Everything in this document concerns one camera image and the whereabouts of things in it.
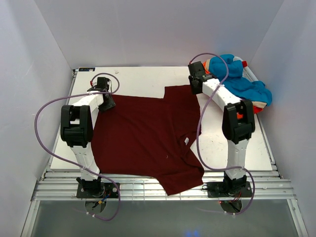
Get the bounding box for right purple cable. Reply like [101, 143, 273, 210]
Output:
[189, 52, 255, 215]

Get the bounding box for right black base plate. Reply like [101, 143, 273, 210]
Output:
[206, 181, 252, 198]

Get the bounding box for purple cable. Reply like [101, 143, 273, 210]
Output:
[34, 73, 121, 222]
[189, 52, 255, 215]

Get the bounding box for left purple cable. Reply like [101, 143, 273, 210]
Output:
[34, 73, 121, 222]

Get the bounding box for dark red t shirt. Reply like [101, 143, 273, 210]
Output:
[91, 85, 204, 195]

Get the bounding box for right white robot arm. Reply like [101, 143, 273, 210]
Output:
[188, 62, 255, 198]

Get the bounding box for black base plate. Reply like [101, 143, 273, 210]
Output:
[206, 181, 252, 198]
[76, 182, 119, 199]

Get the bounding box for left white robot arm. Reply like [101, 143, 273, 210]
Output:
[60, 73, 116, 198]

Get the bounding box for blue t shirt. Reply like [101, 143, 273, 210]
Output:
[204, 54, 272, 106]

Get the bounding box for blue label sticker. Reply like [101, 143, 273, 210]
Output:
[78, 67, 95, 72]

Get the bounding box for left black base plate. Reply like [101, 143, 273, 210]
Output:
[76, 182, 119, 199]

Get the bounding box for aluminium frame rails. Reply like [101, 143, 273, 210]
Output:
[31, 169, 297, 202]

